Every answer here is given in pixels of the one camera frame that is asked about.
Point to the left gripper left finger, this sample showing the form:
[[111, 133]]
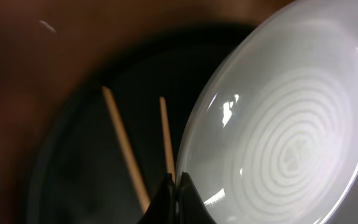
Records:
[[162, 207]]

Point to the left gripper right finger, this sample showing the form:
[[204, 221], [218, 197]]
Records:
[[190, 207]]

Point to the wooden chopstick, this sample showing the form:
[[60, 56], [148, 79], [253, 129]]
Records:
[[126, 150], [167, 139]]

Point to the white ceramic plate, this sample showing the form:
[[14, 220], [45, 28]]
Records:
[[273, 137]]

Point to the round black serving tray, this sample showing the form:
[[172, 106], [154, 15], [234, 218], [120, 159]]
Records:
[[79, 175]]

